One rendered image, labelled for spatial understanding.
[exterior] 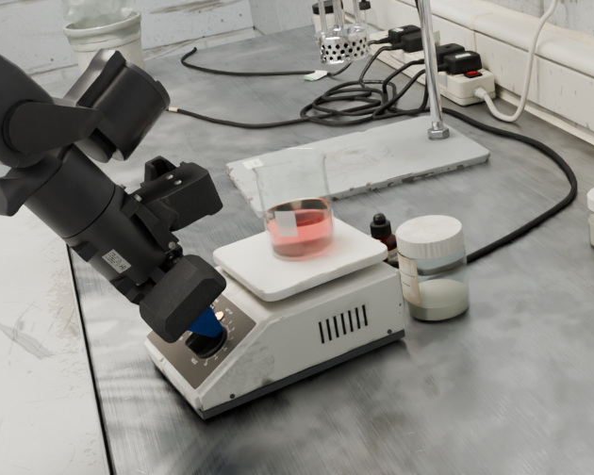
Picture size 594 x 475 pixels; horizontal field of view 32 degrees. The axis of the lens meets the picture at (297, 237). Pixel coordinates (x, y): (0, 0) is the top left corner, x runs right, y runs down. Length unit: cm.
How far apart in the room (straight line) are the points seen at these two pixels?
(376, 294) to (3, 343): 39
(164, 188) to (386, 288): 21
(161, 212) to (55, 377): 26
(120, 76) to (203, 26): 256
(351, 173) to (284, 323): 47
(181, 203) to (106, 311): 31
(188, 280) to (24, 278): 49
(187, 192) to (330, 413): 21
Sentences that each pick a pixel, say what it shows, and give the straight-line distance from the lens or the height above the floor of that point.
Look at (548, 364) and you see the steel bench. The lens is 87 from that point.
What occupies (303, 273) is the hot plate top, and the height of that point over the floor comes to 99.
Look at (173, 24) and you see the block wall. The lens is 332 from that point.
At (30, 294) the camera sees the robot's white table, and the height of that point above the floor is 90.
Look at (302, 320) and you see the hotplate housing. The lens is 85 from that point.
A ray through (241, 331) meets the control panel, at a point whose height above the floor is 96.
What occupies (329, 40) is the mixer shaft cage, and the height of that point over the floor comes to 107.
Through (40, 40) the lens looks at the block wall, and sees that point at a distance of 329.
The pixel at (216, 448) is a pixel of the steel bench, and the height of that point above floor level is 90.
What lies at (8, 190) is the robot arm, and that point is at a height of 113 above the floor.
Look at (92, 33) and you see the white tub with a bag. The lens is 188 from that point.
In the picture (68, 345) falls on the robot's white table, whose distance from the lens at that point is 103.
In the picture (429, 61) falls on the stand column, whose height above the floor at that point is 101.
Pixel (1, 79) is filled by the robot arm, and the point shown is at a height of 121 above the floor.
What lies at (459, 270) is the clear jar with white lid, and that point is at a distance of 92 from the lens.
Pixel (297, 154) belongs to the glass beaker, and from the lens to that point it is 90.
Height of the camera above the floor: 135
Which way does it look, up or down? 23 degrees down
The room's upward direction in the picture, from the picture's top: 10 degrees counter-clockwise
